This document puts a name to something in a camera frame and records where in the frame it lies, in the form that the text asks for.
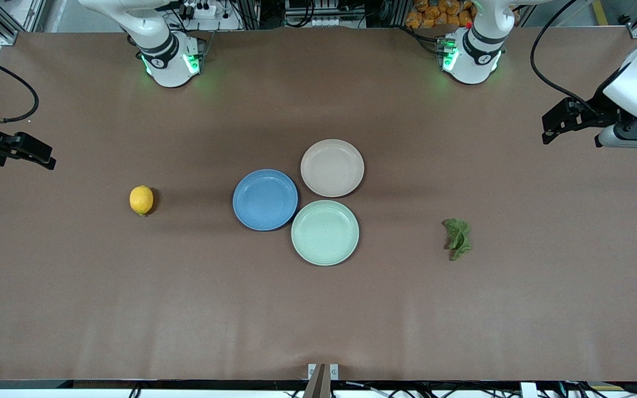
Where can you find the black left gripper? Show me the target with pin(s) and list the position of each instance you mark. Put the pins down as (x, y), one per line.
(600, 114)

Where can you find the yellow lemon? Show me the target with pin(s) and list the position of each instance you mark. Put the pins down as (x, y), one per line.
(141, 200)

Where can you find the green lettuce leaf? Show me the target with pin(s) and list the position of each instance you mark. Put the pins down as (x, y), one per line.
(458, 237)

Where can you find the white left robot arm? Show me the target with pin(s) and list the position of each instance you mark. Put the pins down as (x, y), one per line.
(473, 55)

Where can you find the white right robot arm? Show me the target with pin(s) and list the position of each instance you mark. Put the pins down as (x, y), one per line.
(166, 61)

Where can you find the bag of orange items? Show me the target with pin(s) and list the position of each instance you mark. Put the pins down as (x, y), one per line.
(432, 14)

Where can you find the white power strip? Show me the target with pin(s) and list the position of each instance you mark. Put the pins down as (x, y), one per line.
(205, 11)

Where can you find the beige plate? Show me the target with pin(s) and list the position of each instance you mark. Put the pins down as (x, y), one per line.
(332, 167)

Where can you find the blue plate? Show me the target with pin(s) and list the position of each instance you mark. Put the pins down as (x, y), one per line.
(265, 199)

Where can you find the white equipment box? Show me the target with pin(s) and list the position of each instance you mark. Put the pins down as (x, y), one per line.
(318, 23)

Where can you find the pale green plate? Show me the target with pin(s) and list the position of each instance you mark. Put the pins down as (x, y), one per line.
(324, 232)

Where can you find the small metal bracket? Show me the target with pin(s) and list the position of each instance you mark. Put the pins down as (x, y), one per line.
(334, 371)

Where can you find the grey camera pole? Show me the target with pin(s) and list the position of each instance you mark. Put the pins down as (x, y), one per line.
(318, 384)

